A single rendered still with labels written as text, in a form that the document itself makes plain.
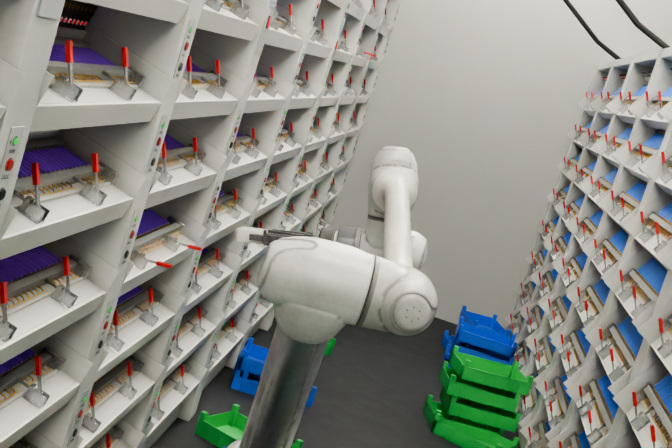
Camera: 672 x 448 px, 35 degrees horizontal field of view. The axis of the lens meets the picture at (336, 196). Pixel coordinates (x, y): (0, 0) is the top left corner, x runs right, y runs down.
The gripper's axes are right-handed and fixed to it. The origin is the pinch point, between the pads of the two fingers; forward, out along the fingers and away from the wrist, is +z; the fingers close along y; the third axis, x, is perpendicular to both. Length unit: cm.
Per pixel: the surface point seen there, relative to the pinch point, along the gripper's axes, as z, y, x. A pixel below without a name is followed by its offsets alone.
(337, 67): 15, 240, 44
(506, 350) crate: -78, 281, -87
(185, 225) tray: 24.0, 30.0, -4.1
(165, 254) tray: 21.9, 5.5, -8.0
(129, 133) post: 18.3, -39.7, 23.8
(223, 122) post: 16.0, 30.3, 24.2
